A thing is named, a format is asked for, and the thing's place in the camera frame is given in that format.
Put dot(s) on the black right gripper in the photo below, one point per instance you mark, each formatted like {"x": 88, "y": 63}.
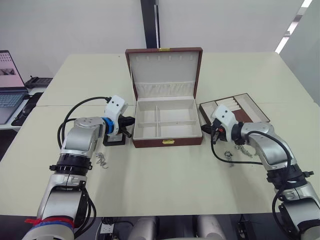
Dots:
{"x": 218, "y": 130}

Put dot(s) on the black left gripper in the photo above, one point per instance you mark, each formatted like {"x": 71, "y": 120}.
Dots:
{"x": 121, "y": 121}

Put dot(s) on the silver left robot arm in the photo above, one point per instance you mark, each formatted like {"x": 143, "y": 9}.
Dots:
{"x": 75, "y": 140}

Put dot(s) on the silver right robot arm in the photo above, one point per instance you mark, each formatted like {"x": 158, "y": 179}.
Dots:
{"x": 270, "y": 142}

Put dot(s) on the black-based display case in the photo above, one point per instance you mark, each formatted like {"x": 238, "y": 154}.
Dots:
{"x": 114, "y": 141}

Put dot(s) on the brown jewelry box, cream lining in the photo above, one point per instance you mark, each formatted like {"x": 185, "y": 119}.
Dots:
{"x": 167, "y": 120}

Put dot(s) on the brown compartment tray, cream lining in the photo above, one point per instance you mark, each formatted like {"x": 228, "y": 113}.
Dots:
{"x": 250, "y": 111}

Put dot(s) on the grey rounded shape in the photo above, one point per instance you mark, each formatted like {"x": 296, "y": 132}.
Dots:
{"x": 209, "y": 228}

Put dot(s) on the black desk device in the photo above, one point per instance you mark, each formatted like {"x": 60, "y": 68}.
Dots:
{"x": 38, "y": 82}

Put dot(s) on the black desk mat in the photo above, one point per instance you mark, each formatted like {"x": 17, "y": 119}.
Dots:
{"x": 28, "y": 107}

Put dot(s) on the white power strip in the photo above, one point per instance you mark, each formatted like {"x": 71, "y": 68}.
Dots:
{"x": 106, "y": 228}

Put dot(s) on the open laptop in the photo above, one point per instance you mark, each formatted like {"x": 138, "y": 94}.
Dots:
{"x": 8, "y": 85}

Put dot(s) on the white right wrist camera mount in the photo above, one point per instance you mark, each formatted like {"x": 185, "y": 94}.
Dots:
{"x": 224, "y": 116}

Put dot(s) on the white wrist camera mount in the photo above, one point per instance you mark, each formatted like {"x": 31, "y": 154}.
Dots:
{"x": 224, "y": 116}
{"x": 116, "y": 105}

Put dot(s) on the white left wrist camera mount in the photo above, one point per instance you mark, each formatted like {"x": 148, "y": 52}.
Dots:
{"x": 116, "y": 105}

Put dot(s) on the black wall pillar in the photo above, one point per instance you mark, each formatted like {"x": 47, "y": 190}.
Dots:
{"x": 150, "y": 23}

